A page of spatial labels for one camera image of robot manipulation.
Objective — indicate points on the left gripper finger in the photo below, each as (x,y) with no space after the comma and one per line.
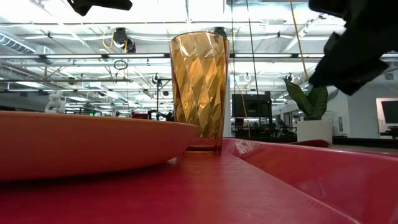
(84,6)

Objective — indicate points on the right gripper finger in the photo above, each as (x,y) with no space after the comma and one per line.
(348,68)

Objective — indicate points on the orange plate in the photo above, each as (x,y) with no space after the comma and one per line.
(77,146)

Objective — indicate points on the red plastic tray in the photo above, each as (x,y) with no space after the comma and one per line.
(217,193)

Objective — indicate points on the green plant in white pot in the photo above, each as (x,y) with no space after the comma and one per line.
(314,130)

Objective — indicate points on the white robot figure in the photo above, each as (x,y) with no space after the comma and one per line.
(55,102)

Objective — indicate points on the black display screen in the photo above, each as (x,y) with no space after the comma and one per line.
(252,105)

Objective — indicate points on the dark monitor with white frame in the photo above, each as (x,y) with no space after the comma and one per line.
(390,112)

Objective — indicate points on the black background rig frame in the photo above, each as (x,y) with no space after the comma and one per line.
(157,96)

